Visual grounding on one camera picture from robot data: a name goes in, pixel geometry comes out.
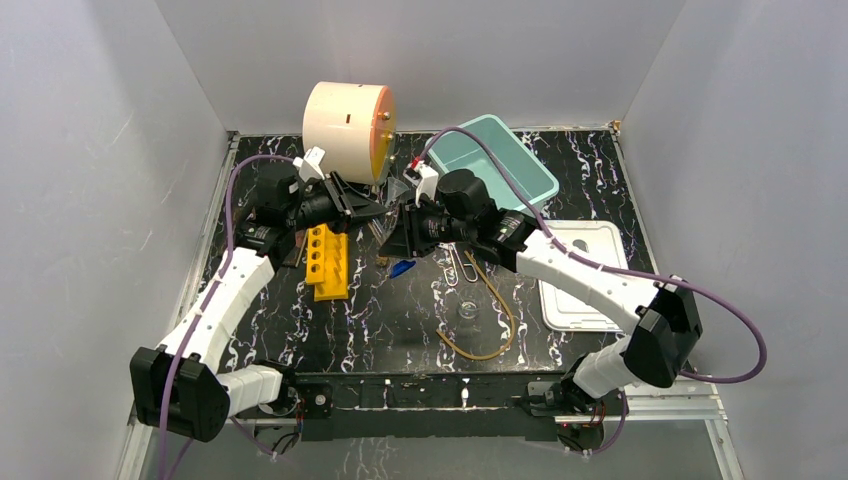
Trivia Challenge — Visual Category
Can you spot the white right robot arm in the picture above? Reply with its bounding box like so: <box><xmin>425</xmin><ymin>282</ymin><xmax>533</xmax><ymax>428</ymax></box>
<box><xmin>379</xmin><ymin>164</ymin><xmax>702</xmax><ymax>414</ymax></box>

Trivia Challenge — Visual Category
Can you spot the white cylindrical drum device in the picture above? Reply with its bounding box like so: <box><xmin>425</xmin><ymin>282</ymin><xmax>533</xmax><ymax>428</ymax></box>
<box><xmin>302</xmin><ymin>81</ymin><xmax>397</xmax><ymax>186</ymax></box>

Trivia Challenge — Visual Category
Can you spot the tan rubber tubing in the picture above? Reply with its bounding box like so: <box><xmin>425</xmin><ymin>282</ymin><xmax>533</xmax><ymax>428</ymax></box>
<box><xmin>435</xmin><ymin>248</ymin><xmax>517</xmax><ymax>362</ymax></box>

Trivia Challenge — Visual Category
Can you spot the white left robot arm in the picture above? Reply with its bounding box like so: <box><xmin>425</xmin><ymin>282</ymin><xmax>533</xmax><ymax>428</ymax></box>
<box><xmin>129</xmin><ymin>155</ymin><xmax>387</xmax><ymax>442</ymax></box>

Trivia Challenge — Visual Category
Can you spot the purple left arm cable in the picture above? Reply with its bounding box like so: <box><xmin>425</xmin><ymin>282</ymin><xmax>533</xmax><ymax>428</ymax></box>
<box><xmin>156</xmin><ymin>153</ymin><xmax>296</xmax><ymax>480</ymax></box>

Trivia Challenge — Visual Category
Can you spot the small clear glass beaker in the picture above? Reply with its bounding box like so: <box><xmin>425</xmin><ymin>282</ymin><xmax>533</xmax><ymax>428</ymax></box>
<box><xmin>457</xmin><ymin>299</ymin><xmax>480</xmax><ymax>328</ymax></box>

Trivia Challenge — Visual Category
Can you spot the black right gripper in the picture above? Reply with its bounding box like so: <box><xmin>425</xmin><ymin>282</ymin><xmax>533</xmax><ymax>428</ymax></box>
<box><xmin>378</xmin><ymin>197</ymin><xmax>474</xmax><ymax>261</ymax></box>

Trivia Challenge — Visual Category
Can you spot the aluminium frame rail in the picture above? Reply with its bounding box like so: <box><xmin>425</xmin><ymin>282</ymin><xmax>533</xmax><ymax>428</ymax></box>
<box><xmin>555</xmin><ymin>374</ymin><xmax>729</xmax><ymax>425</ymax></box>

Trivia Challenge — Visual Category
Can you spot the white bin lid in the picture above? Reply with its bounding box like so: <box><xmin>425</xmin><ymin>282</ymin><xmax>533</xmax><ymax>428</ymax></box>
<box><xmin>539</xmin><ymin>220</ymin><xmax>638</xmax><ymax>333</ymax></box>

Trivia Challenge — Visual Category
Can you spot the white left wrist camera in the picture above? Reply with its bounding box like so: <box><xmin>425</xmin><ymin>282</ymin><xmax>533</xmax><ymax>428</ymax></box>
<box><xmin>293</xmin><ymin>146</ymin><xmax>326</xmax><ymax>183</ymax></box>

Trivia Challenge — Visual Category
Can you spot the yellow test tube rack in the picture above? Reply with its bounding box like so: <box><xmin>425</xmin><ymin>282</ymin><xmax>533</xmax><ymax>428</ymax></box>
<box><xmin>305</xmin><ymin>224</ymin><xmax>349</xmax><ymax>302</ymax></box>

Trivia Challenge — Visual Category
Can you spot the clear plastic funnel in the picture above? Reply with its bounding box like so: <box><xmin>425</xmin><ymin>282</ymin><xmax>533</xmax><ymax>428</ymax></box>
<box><xmin>383</xmin><ymin>177</ymin><xmax>409</xmax><ymax>216</ymax></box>

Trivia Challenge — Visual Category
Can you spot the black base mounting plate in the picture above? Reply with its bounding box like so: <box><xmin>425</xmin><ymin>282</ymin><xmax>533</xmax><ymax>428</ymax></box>
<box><xmin>295</xmin><ymin>371</ymin><xmax>576</xmax><ymax>441</ymax></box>

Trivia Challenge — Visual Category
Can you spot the teal plastic bin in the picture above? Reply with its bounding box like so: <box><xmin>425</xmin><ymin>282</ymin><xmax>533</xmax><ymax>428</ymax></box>
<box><xmin>424</xmin><ymin>113</ymin><xmax>560</xmax><ymax>217</ymax></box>

